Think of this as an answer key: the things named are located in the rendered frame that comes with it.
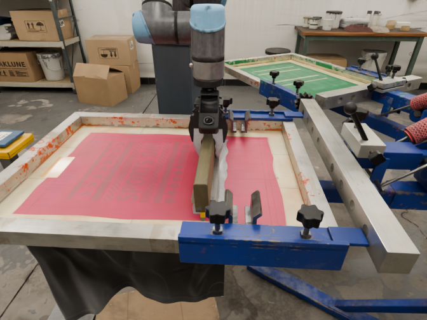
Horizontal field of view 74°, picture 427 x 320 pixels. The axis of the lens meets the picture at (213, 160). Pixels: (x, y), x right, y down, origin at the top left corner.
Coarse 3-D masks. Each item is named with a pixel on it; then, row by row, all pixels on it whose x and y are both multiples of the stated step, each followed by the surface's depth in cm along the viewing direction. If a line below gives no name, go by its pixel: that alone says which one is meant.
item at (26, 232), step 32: (64, 128) 92; (256, 128) 99; (288, 128) 92; (32, 160) 77; (0, 192) 67; (320, 192) 64; (0, 224) 56; (32, 224) 56; (64, 224) 56; (96, 224) 56; (128, 224) 56; (320, 224) 56
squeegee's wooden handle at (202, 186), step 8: (208, 136) 74; (208, 144) 70; (200, 152) 68; (208, 152) 67; (200, 160) 64; (208, 160) 64; (200, 168) 61; (208, 168) 62; (200, 176) 59; (208, 176) 60; (200, 184) 57; (208, 184) 59; (200, 192) 58; (208, 192) 59; (200, 200) 59; (208, 200) 59; (200, 208) 60
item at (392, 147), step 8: (392, 144) 73; (400, 144) 73; (408, 144) 73; (352, 152) 70; (384, 152) 70; (392, 152) 69; (400, 152) 69; (408, 152) 69; (416, 152) 69; (360, 160) 71; (368, 160) 71; (392, 160) 70; (400, 160) 70; (408, 160) 70; (416, 160) 70; (392, 168) 72; (400, 168) 72; (408, 168) 71
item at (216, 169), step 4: (216, 160) 76; (216, 164) 74; (216, 168) 73; (216, 172) 71; (216, 176) 70; (212, 180) 68; (216, 180) 68; (212, 184) 67; (216, 184) 67; (212, 188) 66; (216, 188) 66; (212, 192) 65; (216, 192) 65; (192, 196) 64; (212, 196) 63; (216, 196) 64; (192, 200) 63; (212, 200) 62; (216, 200) 63
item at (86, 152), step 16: (80, 144) 91; (96, 144) 91; (192, 144) 91; (240, 144) 91; (256, 144) 91; (80, 160) 83; (192, 160) 83; (240, 160) 83; (256, 160) 83; (272, 160) 83
